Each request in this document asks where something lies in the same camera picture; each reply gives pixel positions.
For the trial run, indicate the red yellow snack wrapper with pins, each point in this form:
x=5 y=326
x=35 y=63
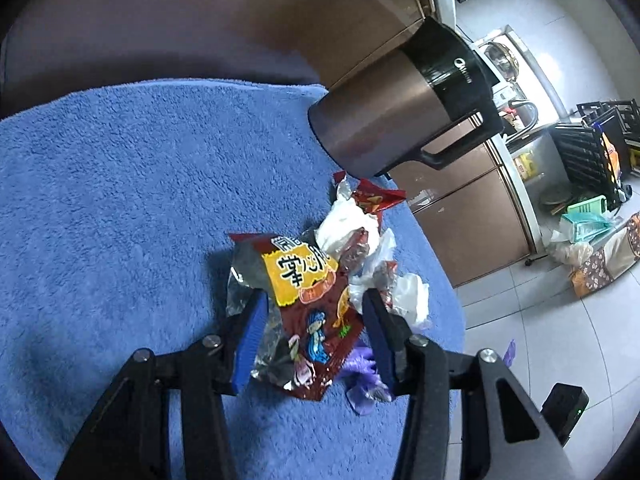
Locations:
x=310 y=305

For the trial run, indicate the small black box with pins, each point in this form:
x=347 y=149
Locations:
x=565 y=410

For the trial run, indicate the small red snack wrapper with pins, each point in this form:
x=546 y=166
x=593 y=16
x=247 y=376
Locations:
x=372 y=197

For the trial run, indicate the steel electric kettle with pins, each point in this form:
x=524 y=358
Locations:
x=380 y=115

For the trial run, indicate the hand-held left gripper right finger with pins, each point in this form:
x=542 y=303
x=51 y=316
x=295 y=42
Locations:
x=381 y=345

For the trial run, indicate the clear red candy wrapper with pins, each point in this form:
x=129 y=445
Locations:
x=357 y=252

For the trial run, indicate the blue terry towel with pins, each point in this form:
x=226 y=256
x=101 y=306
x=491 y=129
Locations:
x=125 y=185

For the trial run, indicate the yellow food package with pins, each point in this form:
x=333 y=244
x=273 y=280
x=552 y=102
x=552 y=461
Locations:
x=526 y=166

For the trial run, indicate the brown floral cloth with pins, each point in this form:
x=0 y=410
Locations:
x=610 y=260

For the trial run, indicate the crumpled white tissue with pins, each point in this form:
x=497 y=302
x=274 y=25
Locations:
x=340 y=222

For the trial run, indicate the purple glove scrap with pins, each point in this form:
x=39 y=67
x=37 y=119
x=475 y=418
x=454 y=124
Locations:
x=510 y=352

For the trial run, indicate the green plastic bag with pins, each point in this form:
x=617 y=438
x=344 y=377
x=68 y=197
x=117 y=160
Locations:
x=585 y=222

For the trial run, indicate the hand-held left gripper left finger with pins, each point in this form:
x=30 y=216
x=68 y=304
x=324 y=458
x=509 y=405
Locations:
x=247 y=342

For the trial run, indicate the black storage rack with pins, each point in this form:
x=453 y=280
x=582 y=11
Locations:
x=585 y=155

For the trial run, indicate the white plastic bag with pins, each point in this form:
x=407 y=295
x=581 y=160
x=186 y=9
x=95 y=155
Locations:
x=570 y=251

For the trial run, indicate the purple wrapper scrap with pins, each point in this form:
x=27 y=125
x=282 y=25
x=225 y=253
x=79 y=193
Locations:
x=362 y=390

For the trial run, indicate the crumpled white plastic wrap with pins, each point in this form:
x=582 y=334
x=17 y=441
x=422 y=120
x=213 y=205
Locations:
x=412 y=292

